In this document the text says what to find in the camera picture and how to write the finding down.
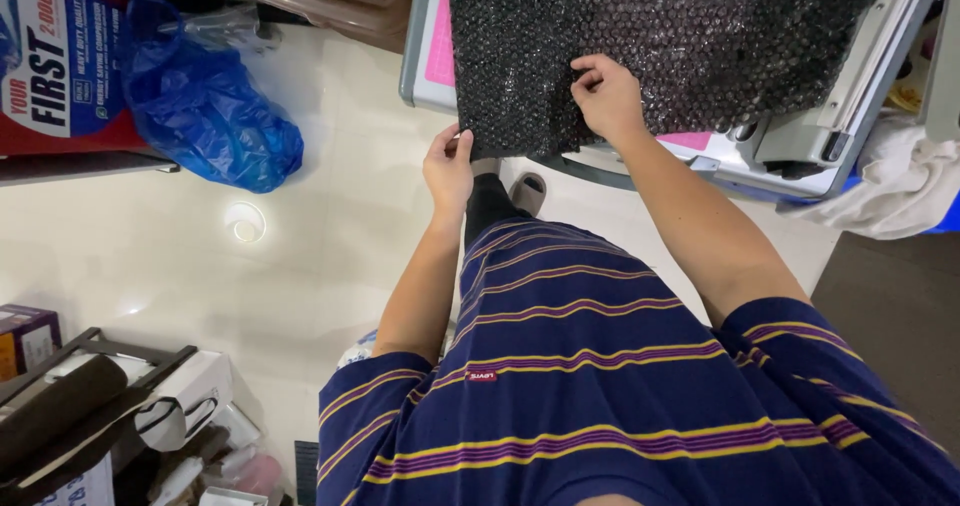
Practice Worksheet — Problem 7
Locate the person's left hand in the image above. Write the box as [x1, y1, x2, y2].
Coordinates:
[422, 123, 476, 215]

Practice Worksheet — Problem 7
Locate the person's right hand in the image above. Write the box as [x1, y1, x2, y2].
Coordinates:
[569, 53, 651, 146]

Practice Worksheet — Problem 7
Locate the black bubble wrap sheet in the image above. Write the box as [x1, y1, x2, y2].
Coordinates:
[447, 0, 899, 162]

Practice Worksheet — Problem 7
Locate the black trouser leg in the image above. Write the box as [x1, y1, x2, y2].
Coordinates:
[462, 173, 528, 250]

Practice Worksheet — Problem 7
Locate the grey slipper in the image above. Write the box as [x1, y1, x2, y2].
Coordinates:
[507, 172, 549, 219]

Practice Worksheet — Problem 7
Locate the grey paper trimmer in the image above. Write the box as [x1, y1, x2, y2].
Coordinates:
[399, 0, 952, 201]

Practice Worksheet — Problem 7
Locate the white printed packet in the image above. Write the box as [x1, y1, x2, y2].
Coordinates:
[336, 329, 381, 369]

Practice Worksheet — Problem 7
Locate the blue plastic bag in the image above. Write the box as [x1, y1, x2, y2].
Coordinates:
[118, 0, 306, 195]

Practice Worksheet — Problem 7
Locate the navy striped shirt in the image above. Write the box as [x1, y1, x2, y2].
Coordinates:
[315, 217, 960, 506]

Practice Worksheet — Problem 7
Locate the clear plastic bag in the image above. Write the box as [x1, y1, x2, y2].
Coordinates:
[156, 4, 284, 54]

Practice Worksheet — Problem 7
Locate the white cloth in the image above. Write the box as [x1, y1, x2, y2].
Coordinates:
[778, 110, 960, 241]

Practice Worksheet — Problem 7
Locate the white paper bag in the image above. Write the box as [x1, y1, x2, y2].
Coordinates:
[43, 349, 236, 453]

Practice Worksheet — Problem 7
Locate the black metal rack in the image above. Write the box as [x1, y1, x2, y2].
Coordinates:
[0, 327, 199, 411]

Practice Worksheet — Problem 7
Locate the blue plastic container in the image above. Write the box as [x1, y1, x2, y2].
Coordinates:
[921, 191, 960, 234]

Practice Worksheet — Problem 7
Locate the dark grey floor mat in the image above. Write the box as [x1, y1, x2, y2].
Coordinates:
[810, 231, 960, 463]

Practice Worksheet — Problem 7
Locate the heap of white packets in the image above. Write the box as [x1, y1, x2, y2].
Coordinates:
[30, 404, 288, 506]

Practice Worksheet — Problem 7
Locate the red and blue carton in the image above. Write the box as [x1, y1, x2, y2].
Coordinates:
[0, 0, 149, 159]

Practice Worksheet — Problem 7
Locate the purple cardboard box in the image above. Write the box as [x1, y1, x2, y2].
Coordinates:
[0, 304, 63, 384]

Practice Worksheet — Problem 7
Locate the black paper roll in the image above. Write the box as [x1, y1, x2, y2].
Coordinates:
[0, 353, 130, 478]

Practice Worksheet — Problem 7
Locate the grey metal post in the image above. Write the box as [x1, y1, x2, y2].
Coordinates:
[918, 0, 960, 144]

